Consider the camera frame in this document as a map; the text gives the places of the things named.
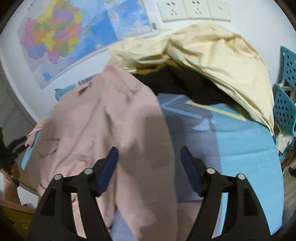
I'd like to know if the pink zip jacket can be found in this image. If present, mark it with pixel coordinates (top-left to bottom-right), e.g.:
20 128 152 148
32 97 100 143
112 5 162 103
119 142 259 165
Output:
19 63 204 241

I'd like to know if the person's left forearm peach sleeve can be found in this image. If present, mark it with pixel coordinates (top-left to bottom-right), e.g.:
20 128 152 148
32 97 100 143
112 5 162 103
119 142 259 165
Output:
3 172 21 204

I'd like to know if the teal patterned bed sheet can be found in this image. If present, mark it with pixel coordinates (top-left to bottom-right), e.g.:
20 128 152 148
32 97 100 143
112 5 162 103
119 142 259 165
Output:
21 94 283 240

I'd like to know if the blue perforated plastic basket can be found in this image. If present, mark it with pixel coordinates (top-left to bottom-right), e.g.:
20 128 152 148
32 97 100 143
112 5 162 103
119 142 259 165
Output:
272 45 296 158

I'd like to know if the cream yellow garment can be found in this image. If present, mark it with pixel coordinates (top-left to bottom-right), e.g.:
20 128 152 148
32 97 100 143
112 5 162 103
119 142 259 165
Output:
109 23 274 131

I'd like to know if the mustard yellow garment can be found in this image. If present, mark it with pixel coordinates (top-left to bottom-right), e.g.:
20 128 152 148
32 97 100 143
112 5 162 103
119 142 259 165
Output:
130 59 180 75

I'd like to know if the colourful wall map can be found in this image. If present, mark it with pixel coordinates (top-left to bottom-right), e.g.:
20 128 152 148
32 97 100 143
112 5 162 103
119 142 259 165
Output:
18 0 152 88

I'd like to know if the white wall socket panel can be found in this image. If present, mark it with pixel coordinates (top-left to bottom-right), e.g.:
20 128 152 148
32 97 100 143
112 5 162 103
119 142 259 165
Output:
157 0 231 22

